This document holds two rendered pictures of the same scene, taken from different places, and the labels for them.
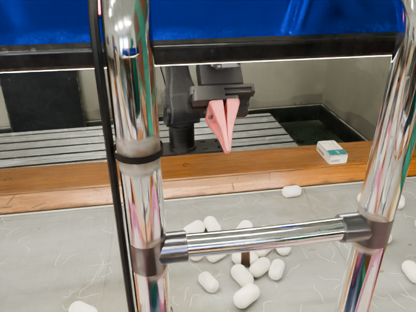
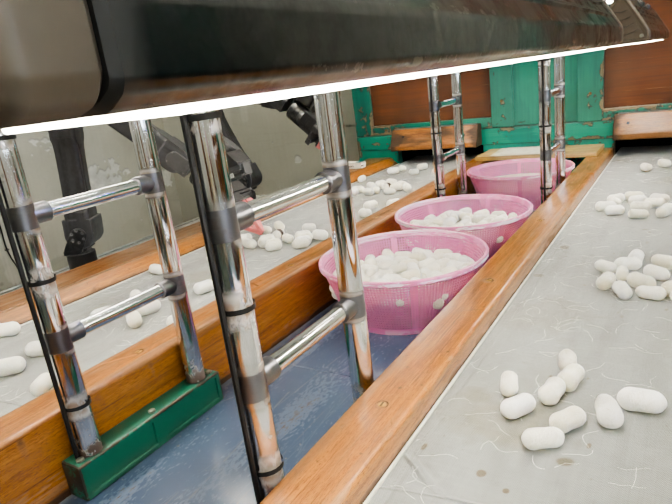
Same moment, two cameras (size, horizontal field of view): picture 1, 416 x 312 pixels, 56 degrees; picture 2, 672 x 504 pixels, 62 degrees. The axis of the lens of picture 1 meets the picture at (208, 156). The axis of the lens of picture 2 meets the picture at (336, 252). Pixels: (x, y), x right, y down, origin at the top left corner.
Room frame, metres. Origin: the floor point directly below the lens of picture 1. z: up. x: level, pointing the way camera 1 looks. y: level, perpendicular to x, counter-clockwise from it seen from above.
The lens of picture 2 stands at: (-0.52, 1.17, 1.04)
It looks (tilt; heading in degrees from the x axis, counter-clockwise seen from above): 17 degrees down; 313
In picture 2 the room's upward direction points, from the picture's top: 7 degrees counter-clockwise
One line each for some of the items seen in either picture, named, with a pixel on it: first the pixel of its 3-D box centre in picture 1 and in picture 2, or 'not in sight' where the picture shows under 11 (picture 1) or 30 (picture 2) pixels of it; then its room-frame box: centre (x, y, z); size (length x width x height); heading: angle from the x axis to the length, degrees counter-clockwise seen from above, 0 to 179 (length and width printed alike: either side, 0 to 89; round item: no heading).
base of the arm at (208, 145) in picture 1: (181, 136); not in sight; (0.87, 0.06, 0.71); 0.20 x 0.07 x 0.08; 101
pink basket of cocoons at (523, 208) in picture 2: not in sight; (463, 232); (0.04, 0.20, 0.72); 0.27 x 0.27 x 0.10
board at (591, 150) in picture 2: not in sight; (538, 152); (0.14, -0.44, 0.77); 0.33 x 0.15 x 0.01; 9
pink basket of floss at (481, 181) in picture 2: not in sight; (519, 185); (0.11, -0.23, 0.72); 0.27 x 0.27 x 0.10
